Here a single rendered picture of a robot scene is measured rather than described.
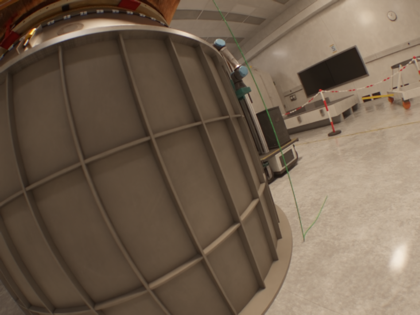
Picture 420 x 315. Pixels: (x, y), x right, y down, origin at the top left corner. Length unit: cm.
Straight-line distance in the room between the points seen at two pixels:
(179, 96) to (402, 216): 125
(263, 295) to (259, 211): 39
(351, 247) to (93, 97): 120
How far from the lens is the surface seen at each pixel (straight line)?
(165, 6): 150
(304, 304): 86
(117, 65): 61
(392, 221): 119
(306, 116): 554
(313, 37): 894
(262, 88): 854
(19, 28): 128
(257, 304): 87
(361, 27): 836
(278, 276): 95
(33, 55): 65
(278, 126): 254
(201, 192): 59
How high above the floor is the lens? 71
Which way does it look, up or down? 5 degrees down
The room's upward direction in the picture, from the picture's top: 21 degrees counter-clockwise
